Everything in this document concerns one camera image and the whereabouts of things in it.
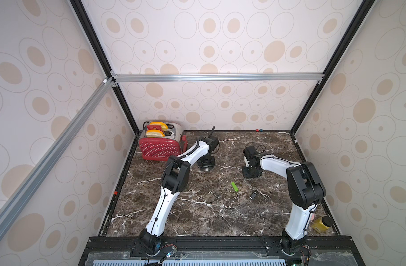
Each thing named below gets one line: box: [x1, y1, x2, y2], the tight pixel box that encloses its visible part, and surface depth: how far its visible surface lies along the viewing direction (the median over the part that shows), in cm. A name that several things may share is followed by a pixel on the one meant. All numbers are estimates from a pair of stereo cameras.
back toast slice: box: [149, 121, 169, 131], surface depth 96 cm
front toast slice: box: [145, 129, 166, 138], surface depth 93 cm
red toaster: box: [138, 120, 189, 161], surface depth 96 cm
